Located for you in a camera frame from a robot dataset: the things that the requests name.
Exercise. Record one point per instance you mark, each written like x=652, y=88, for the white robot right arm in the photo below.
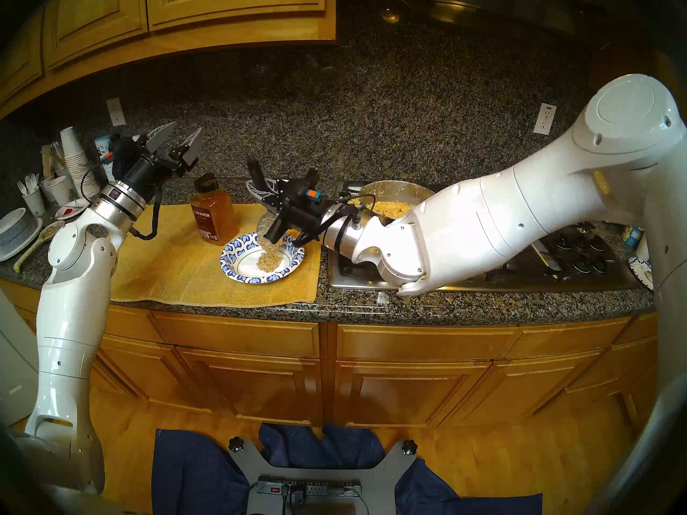
x=510, y=219

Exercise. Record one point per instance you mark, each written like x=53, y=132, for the white paper cup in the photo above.
x=59, y=191
x=35, y=203

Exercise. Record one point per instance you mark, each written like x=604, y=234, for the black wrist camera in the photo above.
x=310, y=180
x=121, y=153

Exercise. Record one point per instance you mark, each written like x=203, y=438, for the metal serving spoon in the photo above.
x=264, y=225

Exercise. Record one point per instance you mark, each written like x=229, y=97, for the bundle of stirrers and utensils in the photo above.
x=53, y=157

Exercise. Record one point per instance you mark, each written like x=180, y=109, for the wide wooden wall cabinets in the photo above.
x=96, y=15

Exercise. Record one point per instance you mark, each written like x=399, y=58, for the stack of white paper cups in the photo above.
x=75, y=154

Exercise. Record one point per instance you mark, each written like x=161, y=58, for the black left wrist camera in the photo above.
x=121, y=153

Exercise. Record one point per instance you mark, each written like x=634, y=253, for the blue white carton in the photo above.
x=103, y=144

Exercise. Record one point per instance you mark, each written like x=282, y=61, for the grey bowl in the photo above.
x=13, y=224

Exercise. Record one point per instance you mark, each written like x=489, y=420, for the yellow cloth mat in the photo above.
x=172, y=272

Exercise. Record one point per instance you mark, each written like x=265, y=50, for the blue white tub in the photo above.
x=633, y=236

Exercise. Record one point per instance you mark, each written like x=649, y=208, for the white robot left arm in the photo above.
x=75, y=315

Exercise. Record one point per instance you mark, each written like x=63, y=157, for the small white plate red scrap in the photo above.
x=70, y=211

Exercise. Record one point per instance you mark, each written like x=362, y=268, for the stainless steel pot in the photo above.
x=397, y=189

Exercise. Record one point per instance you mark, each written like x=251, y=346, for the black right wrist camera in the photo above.
x=310, y=180

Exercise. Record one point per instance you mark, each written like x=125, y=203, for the wooden spoon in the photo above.
x=40, y=240

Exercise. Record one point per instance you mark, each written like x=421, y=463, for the blue patterned paper bowl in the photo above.
x=233, y=251

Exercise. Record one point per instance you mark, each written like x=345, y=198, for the small cooked oatmeal portion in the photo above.
x=270, y=259

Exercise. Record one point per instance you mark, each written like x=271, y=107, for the large cooked oatmeal batch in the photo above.
x=394, y=208

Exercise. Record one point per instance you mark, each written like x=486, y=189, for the white wall outlet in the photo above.
x=115, y=111
x=545, y=118

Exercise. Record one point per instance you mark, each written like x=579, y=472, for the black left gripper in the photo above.
x=144, y=169

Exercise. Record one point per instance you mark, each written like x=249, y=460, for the dark blue blanket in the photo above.
x=188, y=476

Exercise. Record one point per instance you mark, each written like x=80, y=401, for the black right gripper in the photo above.
x=300, y=211

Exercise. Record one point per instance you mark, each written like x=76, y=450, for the blue patterned paper plate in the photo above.
x=644, y=272

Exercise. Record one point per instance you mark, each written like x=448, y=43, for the steel gas cooktop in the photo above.
x=563, y=262

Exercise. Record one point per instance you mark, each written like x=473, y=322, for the black knob screw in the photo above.
x=236, y=444
x=409, y=447

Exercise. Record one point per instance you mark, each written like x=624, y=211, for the wooden base cabinets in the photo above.
x=408, y=390

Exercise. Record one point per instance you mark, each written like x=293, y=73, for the amber cinnamon bottle black cap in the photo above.
x=214, y=213

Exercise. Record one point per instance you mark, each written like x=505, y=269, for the white plastic fork bunch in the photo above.
x=29, y=182

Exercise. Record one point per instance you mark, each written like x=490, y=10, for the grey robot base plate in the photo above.
x=375, y=479

